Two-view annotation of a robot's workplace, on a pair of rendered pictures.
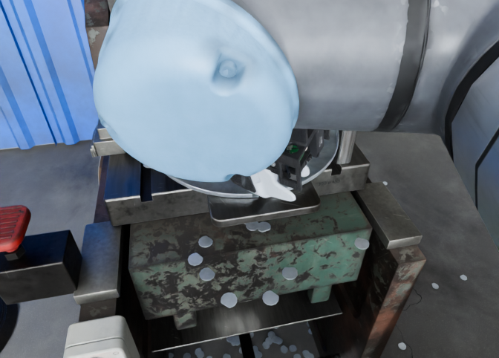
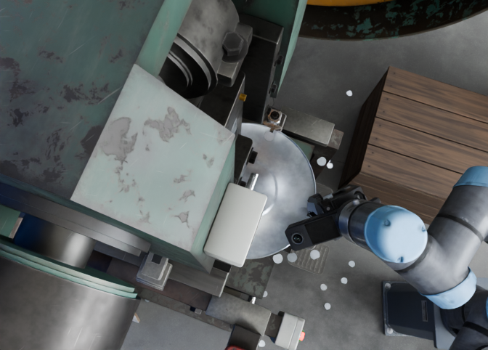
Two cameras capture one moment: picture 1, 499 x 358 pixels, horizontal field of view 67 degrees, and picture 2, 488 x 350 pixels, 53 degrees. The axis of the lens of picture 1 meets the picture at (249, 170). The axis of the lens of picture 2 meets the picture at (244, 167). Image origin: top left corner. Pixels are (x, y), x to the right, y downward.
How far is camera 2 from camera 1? 0.82 m
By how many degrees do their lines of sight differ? 46
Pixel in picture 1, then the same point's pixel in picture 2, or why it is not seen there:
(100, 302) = (268, 322)
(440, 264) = not seen: hidden behind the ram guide
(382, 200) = (298, 120)
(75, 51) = not seen: outside the picture
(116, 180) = (202, 282)
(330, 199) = not seen: hidden behind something
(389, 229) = (320, 137)
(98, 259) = (242, 314)
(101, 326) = (286, 326)
